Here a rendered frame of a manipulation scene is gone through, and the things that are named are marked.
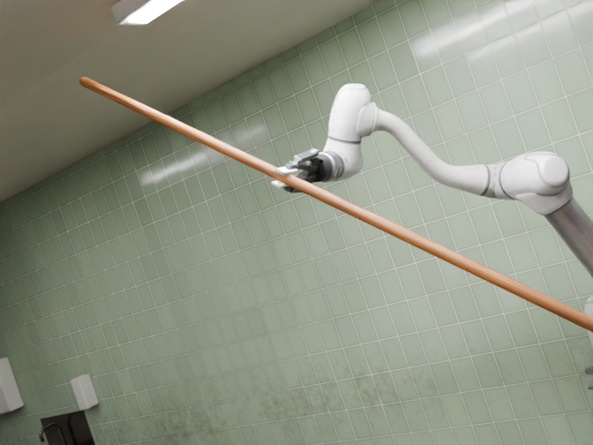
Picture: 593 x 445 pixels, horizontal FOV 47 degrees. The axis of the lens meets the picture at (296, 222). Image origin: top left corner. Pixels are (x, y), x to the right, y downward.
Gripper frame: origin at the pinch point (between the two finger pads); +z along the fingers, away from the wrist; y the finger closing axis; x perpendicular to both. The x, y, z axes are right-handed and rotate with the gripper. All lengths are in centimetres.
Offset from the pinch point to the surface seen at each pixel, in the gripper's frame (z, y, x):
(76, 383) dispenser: -110, 220, 161
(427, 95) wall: -121, -15, 11
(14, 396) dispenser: -114, 268, 216
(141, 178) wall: -121, 80, 150
